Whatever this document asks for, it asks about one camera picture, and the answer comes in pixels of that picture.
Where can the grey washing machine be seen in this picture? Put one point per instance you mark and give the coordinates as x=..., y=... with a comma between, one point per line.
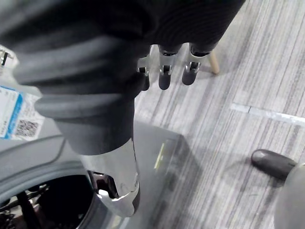
x=47, y=148

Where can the dark robot foot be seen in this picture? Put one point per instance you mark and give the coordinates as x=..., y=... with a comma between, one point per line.
x=271, y=162

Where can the wooden furniture leg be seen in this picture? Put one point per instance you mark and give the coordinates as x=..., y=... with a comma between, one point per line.
x=215, y=63

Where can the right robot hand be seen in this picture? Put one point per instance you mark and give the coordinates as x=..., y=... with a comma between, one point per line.
x=100, y=59

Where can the white floor tape strip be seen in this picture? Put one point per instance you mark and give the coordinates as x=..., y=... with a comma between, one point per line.
x=267, y=114

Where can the yellow strip sticker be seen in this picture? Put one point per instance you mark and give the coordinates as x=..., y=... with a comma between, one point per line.
x=159, y=156

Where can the blue white label sticker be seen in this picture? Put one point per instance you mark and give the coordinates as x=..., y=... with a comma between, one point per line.
x=9, y=107

